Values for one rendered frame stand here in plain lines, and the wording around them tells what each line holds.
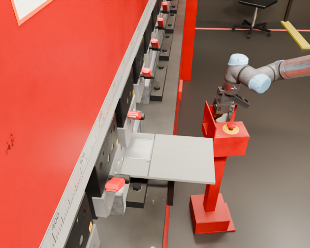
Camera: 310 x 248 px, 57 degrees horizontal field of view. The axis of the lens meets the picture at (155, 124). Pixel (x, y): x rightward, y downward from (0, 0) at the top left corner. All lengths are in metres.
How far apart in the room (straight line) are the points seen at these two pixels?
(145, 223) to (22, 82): 0.66
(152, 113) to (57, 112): 0.91
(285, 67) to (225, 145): 0.40
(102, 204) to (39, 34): 0.36
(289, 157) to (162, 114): 1.47
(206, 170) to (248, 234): 1.15
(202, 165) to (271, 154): 1.64
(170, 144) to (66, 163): 0.56
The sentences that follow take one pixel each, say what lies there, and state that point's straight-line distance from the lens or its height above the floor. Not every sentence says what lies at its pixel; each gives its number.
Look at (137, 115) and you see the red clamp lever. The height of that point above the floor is 1.23.
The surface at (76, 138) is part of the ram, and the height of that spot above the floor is 1.36.
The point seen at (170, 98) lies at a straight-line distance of 1.32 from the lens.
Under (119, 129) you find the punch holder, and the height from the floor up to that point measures 1.17.
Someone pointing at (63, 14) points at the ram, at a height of 1.51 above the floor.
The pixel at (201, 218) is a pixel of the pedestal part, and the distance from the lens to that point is 1.79.
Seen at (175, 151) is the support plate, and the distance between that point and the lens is 0.87.
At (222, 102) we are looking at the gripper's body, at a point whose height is 0.87.
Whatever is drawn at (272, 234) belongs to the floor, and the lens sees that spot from 1.99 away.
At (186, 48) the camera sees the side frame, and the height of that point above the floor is 0.37.
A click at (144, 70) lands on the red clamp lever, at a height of 1.23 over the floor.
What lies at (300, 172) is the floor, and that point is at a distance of 2.40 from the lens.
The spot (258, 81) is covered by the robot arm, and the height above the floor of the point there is 1.05.
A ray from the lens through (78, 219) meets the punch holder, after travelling 0.44.
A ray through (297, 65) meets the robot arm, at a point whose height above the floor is 1.11.
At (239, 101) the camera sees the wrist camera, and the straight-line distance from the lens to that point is 1.35.
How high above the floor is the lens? 1.61
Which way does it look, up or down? 39 degrees down
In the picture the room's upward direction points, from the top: straight up
